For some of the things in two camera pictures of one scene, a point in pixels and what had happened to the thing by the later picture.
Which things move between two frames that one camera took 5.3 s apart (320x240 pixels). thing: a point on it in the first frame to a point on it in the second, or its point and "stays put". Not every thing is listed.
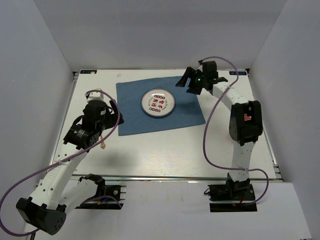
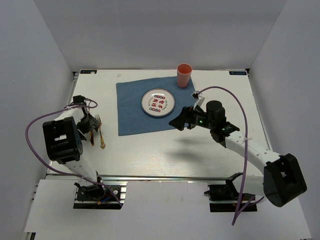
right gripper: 190,72 to 187,114
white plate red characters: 158,102 stays put
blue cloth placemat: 187,110 stays put
